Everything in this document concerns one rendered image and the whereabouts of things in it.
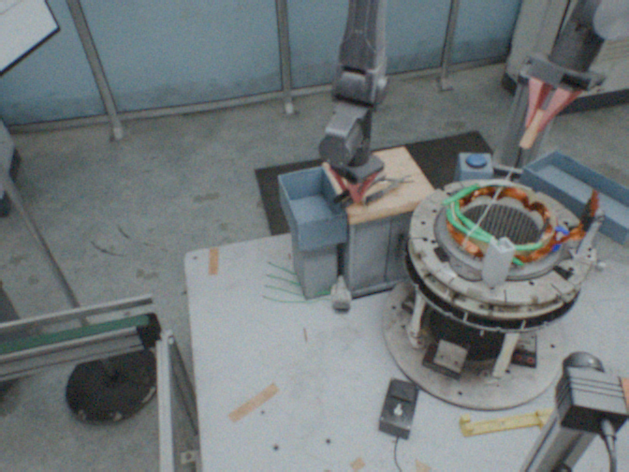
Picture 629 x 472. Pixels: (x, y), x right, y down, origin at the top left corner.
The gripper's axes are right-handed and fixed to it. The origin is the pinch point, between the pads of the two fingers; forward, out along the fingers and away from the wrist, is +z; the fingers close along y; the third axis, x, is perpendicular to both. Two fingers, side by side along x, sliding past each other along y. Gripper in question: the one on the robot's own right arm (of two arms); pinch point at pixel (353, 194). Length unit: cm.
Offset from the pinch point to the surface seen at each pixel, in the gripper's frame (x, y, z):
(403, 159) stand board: 22.1, -7.2, 7.3
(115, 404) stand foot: -55, -62, 112
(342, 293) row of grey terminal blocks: -1.6, -0.9, 31.1
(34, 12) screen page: -27, -79, -16
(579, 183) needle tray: 49, 21, 11
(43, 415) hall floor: -76, -76, 113
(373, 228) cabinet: 6.0, 0.6, 13.1
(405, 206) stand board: 11.6, 3.9, 7.5
